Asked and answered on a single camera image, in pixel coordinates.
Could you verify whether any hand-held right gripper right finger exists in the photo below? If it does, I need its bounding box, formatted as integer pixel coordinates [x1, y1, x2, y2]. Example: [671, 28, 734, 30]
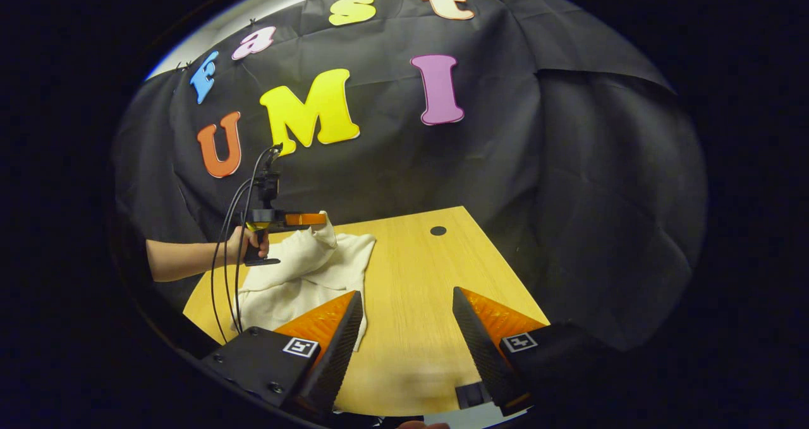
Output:
[452, 286, 623, 417]

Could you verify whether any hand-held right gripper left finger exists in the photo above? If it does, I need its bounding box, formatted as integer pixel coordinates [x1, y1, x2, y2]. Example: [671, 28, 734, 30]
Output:
[201, 290, 365, 420]

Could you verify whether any cream white garment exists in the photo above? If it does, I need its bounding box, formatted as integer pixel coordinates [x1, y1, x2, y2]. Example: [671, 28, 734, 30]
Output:
[237, 211, 377, 352]

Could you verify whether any black backdrop cloth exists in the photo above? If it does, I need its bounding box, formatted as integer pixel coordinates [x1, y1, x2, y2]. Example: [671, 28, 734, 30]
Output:
[113, 0, 707, 354]

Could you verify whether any black cable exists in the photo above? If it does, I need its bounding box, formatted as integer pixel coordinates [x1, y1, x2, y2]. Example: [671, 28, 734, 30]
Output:
[233, 143, 282, 335]
[210, 178, 253, 345]

